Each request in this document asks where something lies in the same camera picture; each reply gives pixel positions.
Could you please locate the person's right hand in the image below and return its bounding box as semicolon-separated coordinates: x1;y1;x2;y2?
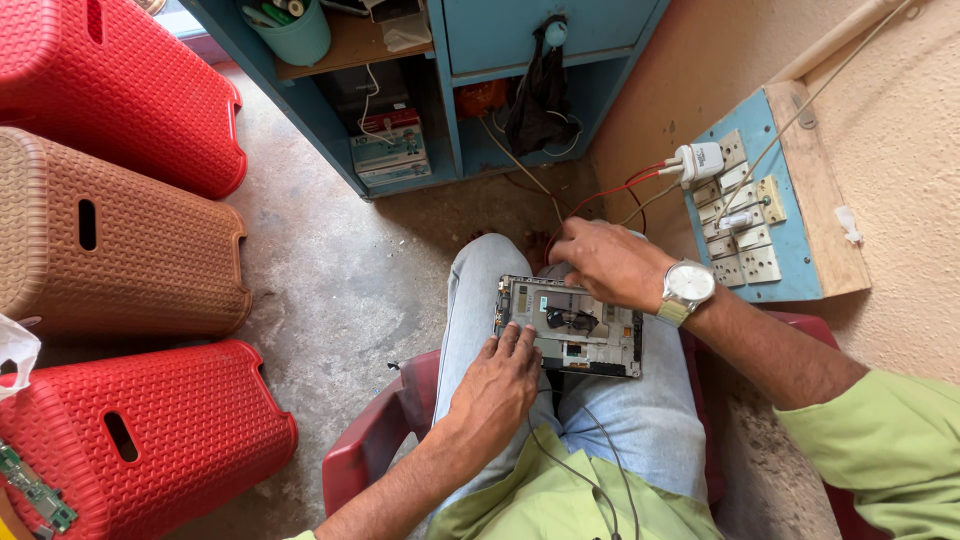
548;216;678;315

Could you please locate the person's left hand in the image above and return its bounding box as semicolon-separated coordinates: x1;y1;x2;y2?
445;322;543;452

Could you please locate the tablet device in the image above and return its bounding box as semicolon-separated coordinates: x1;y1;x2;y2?
493;274;645;378

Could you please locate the silver wristwatch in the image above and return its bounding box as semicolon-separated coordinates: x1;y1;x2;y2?
655;258;717;328

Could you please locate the black plastic bag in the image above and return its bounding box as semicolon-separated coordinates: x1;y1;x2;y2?
504;26;582;157

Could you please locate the white charger adapter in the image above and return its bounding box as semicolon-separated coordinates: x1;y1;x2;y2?
672;141;726;190

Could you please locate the orange object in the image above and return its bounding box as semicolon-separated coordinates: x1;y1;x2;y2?
454;78;511;120

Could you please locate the blue wooden cabinet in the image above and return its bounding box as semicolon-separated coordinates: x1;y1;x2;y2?
180;0;672;201

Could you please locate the stack of small boxes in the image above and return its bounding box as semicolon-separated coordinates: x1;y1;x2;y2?
349;108;433;189

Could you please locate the wooden board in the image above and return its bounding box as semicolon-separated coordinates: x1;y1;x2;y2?
763;79;873;300

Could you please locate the red plastic chair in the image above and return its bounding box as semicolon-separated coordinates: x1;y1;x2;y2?
322;311;894;540

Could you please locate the green plastic cup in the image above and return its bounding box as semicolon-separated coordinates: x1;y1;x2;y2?
241;0;332;67

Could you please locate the brown plastic woven stool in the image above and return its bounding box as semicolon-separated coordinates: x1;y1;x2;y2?
0;126;253;340

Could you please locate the red plastic woven stool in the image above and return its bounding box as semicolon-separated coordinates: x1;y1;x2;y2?
0;339;300;540
0;0;249;201

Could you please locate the white plastic bag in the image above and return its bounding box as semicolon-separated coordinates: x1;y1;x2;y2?
0;313;42;402

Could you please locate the green circuit board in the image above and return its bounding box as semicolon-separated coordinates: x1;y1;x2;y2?
0;439;79;535

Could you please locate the red wire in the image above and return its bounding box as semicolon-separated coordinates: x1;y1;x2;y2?
541;160;669;264

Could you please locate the blue electrical switch board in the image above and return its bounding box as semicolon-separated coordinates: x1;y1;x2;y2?
682;88;825;303

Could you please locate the black thin cable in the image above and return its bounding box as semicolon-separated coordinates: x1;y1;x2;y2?
525;388;641;540

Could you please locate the white cable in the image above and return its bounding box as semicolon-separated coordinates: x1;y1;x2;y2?
357;63;397;147

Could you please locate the beige cable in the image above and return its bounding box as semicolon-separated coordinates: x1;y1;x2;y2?
714;0;918;226

